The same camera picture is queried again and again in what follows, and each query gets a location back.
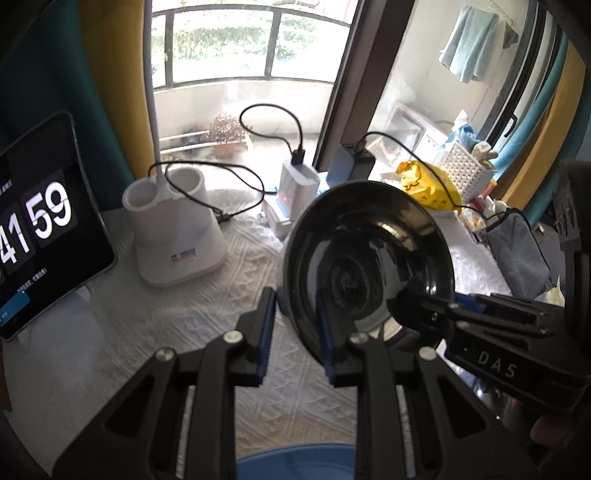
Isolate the black cable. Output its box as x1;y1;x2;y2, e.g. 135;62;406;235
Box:
358;131;514;232

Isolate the yellow left curtain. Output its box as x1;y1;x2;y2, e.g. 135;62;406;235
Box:
78;1;154;179

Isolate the white desk lamp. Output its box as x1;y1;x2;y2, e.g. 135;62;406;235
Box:
122;1;228;288

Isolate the teal left curtain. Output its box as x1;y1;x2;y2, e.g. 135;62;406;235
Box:
1;1;133;211

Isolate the black power adapter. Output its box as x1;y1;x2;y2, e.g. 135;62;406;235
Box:
339;143;376;181

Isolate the hanging light blue towel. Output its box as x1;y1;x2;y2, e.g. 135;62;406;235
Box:
439;5;500;84

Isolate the light blue plate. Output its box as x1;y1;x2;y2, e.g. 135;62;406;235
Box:
236;443;356;480

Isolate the grey folded towel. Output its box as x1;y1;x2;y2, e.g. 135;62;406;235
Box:
486;208;552;300

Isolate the white plastic basket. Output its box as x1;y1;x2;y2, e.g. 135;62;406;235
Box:
440;141;496;203

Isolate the tablet showing clock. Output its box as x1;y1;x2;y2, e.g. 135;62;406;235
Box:
1;111;116;341

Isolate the yellow right curtain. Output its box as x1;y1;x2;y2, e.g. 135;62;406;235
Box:
502;41;586;210

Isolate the yellow tissue pack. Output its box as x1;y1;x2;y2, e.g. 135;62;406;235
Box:
544;278;565;307

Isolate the pink steel bowl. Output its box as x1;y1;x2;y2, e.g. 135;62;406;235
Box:
277;181;456;361

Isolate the white charger plug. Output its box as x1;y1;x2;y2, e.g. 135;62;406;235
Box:
277;147;320;221

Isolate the yellow snack bag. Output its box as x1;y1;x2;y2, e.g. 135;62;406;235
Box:
396;160;463;211

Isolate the yellow curtain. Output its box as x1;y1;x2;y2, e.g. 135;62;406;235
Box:
502;41;586;210
78;1;154;179

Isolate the person right hand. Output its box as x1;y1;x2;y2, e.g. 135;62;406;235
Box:
530;412;586;448

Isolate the white power strip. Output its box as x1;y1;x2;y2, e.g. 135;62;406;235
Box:
263;198;294;241

